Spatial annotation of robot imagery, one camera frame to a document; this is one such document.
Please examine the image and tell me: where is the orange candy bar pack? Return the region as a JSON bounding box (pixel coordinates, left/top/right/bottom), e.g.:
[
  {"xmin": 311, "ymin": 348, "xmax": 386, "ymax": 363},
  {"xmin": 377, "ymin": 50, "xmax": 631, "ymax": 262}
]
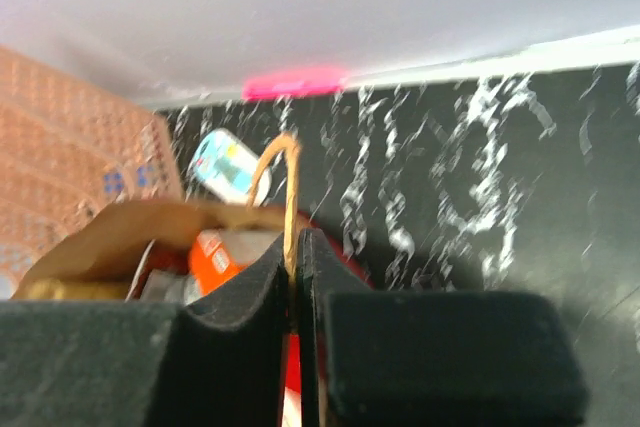
[{"xmin": 188, "ymin": 230, "xmax": 251, "ymax": 295}]

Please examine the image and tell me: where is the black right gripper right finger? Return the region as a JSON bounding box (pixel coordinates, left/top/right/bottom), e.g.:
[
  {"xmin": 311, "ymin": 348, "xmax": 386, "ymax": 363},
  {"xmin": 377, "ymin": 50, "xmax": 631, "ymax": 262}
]
[{"xmin": 296, "ymin": 229, "xmax": 588, "ymax": 426}]

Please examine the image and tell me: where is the pink plastic desk organizer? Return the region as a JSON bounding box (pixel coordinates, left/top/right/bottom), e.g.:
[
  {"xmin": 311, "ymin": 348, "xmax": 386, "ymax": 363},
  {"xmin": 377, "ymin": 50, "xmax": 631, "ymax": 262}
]
[{"xmin": 1, "ymin": 48, "xmax": 183, "ymax": 300}]

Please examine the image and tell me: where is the blue blister pack item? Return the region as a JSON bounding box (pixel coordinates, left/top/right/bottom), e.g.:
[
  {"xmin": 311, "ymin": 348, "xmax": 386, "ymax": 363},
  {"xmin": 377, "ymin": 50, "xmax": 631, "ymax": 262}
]
[{"xmin": 189, "ymin": 128, "xmax": 259, "ymax": 204}]

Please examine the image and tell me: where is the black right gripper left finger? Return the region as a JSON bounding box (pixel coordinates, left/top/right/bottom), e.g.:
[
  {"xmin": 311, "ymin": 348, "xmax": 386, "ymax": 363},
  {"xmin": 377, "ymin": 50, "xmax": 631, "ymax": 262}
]
[{"xmin": 1, "ymin": 243, "xmax": 287, "ymax": 426}]

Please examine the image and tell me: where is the pink tape strip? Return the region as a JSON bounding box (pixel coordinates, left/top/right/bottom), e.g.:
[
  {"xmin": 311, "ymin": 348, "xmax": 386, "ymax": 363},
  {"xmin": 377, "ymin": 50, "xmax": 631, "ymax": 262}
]
[{"xmin": 242, "ymin": 67, "xmax": 346, "ymax": 101}]

